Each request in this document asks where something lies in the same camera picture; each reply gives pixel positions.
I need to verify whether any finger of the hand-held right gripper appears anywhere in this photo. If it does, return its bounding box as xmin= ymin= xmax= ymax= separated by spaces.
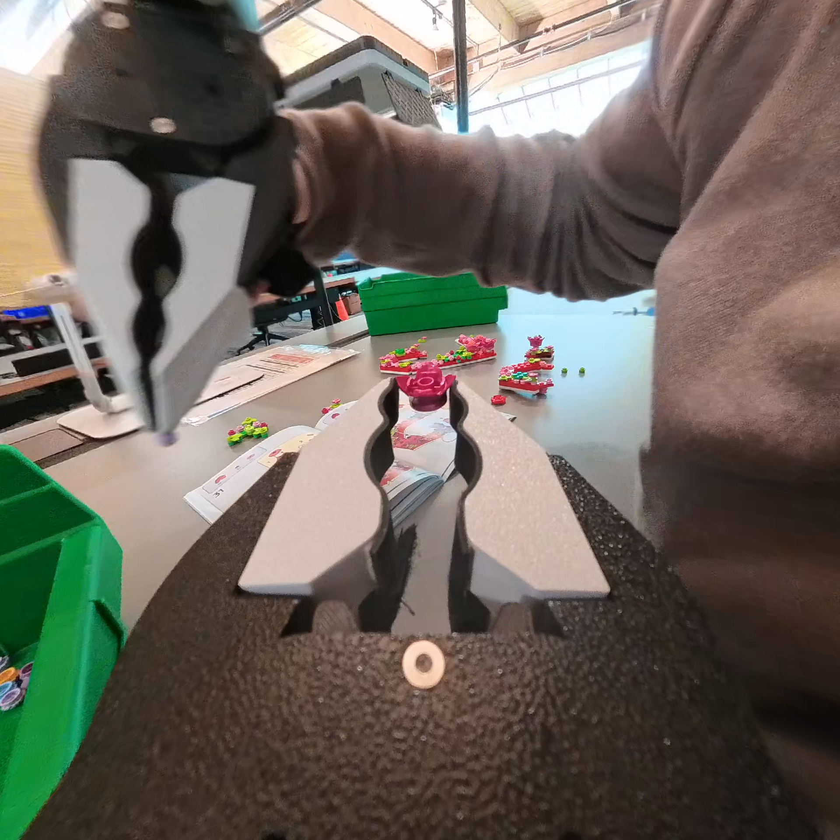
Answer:
xmin=67 ymin=159 xmax=158 ymax=432
xmin=150 ymin=182 xmax=257 ymax=434

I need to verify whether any black office chair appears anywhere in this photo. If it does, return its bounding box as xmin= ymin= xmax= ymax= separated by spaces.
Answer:
xmin=238 ymin=298 xmax=290 ymax=355

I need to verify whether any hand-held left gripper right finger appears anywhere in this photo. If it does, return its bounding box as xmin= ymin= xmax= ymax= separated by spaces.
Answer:
xmin=448 ymin=379 xmax=612 ymax=603

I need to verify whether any lego instruction booklet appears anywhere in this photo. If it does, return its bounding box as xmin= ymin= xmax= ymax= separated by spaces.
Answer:
xmin=184 ymin=403 xmax=519 ymax=526

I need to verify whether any clear plastic bag with paper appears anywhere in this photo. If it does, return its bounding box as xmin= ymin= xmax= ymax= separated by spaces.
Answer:
xmin=184 ymin=343 xmax=361 ymax=424

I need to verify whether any green plastic divided bin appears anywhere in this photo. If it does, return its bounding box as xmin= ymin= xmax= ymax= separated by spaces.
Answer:
xmin=0 ymin=445 xmax=127 ymax=840

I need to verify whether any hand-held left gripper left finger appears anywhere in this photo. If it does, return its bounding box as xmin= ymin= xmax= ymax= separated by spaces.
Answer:
xmin=238 ymin=377 xmax=403 ymax=601

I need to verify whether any magenta lego rose piece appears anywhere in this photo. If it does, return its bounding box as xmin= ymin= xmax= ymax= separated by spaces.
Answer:
xmin=395 ymin=361 xmax=457 ymax=413

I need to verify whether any black pole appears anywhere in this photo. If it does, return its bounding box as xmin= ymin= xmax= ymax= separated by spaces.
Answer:
xmin=451 ymin=0 xmax=471 ymax=132

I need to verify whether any white monitor stand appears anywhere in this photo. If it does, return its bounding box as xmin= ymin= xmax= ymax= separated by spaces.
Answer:
xmin=49 ymin=302 xmax=148 ymax=439

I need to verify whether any black-legged background desk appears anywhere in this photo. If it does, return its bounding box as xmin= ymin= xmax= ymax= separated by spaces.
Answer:
xmin=252 ymin=259 xmax=362 ymax=329

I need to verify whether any pile of round lego pieces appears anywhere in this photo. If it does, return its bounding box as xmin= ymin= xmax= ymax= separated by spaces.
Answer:
xmin=0 ymin=653 xmax=34 ymax=713

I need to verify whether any person's right forearm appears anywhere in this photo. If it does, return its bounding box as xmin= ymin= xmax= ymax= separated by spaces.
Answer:
xmin=282 ymin=101 xmax=664 ymax=303

